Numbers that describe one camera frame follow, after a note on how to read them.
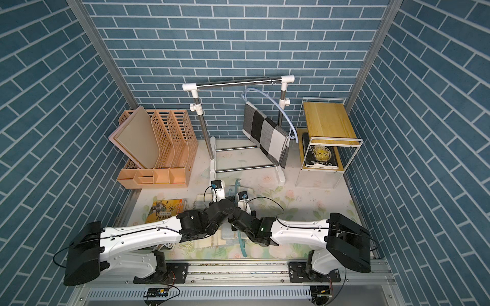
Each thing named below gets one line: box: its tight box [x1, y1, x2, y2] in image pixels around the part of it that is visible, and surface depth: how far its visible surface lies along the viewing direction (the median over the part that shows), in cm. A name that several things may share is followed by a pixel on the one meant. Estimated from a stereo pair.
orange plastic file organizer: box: [116, 109, 199, 189], surface depth 101 cm
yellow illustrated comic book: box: [145, 198, 185, 224], surface depth 91 cm
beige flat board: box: [107, 105, 161, 169], surface depth 91 cm
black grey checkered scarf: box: [241, 101, 291, 169], surface depth 91 cm
